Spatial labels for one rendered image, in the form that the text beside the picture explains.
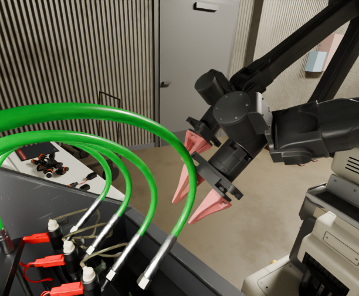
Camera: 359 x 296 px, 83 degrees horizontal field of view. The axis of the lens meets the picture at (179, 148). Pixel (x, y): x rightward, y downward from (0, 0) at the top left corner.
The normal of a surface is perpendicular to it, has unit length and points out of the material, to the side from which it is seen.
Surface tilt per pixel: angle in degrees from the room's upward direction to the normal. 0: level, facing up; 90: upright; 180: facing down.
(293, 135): 50
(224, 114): 46
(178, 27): 90
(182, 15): 90
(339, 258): 8
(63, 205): 90
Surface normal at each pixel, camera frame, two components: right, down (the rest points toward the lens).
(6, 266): 0.04, -0.90
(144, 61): 0.44, 0.40
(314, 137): -0.63, -0.44
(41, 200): 0.75, 0.31
